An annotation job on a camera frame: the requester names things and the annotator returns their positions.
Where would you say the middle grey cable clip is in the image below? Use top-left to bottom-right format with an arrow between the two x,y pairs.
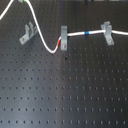
60,26 -> 67,51

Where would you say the grey cable clip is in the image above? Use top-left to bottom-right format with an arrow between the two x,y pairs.
19,23 -> 38,45
60,26 -> 67,51
101,21 -> 114,45

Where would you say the left grey cable clip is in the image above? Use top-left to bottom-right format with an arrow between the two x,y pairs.
19,23 -> 38,45

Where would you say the right grey cable clip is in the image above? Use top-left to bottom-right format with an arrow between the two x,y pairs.
101,21 -> 114,45

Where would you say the white cable with coloured marks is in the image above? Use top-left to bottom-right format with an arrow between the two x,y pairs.
0,0 -> 128,54

